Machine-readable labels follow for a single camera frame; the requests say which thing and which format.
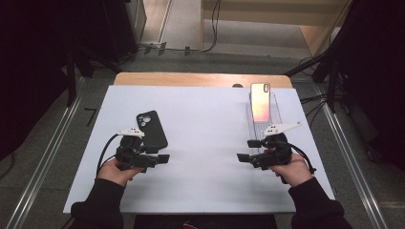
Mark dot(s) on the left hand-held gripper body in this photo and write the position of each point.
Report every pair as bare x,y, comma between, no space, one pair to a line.
130,156

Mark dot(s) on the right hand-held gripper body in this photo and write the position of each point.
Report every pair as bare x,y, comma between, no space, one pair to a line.
278,152

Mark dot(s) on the black phone case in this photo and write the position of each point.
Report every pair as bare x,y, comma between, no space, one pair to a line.
154,130

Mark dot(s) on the clear plastic tray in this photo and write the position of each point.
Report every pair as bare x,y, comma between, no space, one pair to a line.
275,111

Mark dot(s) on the iridescent phone case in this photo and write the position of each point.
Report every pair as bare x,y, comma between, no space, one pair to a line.
260,105

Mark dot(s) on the person's left hand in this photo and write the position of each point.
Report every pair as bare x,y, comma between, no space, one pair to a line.
111,171

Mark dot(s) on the person's right hand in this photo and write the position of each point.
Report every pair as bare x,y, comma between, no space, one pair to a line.
296,171

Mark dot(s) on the white board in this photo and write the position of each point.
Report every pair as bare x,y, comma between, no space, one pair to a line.
203,191

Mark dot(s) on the dark round table grommet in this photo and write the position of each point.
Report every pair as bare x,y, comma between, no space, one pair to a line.
237,85

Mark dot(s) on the black metal stand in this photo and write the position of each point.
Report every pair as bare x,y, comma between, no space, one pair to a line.
331,73
71,79

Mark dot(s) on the grey cabinet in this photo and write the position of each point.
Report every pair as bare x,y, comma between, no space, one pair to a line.
135,19

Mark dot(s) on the light wooden cabinet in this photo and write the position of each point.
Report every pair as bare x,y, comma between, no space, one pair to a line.
280,12

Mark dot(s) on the metal floor rail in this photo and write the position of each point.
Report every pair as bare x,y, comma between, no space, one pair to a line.
44,165
353,165

